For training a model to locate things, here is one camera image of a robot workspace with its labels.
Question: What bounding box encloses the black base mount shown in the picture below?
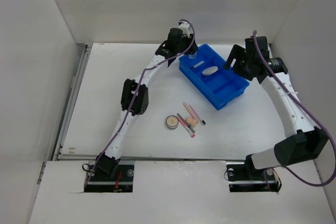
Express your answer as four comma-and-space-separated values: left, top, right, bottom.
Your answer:
224, 162, 282, 193
83, 160, 135, 193

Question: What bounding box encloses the thin pink mascara brush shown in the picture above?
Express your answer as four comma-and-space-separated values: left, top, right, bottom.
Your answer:
189, 105, 206, 125

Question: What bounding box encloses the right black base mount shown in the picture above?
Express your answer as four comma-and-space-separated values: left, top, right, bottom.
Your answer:
224, 162, 282, 193

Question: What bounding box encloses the round compact powder jar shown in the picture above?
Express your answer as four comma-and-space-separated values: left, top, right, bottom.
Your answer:
165, 115, 179, 130

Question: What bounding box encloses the round white powder puff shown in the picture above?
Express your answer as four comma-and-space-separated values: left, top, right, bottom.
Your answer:
202, 66, 218, 77

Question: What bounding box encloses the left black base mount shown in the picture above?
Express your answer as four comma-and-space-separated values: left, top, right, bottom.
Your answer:
83, 160, 135, 193

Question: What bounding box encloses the small white black-capped bottle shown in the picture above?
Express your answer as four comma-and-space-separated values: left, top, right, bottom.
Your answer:
190, 61, 204, 70

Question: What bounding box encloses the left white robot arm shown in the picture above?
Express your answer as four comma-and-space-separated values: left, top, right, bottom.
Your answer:
87, 19, 198, 180

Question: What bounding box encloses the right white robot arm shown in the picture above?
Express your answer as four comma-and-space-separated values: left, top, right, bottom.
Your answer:
223, 36, 328, 179

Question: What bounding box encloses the clear plastic bottle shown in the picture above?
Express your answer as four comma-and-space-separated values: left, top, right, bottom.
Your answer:
188, 53, 197, 59

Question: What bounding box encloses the grey pink lip pencil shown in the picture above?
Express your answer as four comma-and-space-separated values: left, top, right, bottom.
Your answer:
177, 113, 195, 138

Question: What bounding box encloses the beige makeup sponge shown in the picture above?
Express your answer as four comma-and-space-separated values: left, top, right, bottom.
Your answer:
185, 117, 198, 127

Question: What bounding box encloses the blue plastic organizer bin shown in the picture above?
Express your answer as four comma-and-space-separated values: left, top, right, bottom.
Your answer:
179, 44, 249, 110

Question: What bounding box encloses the pink thick makeup stick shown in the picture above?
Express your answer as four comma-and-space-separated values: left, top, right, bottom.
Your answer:
182, 102, 197, 119

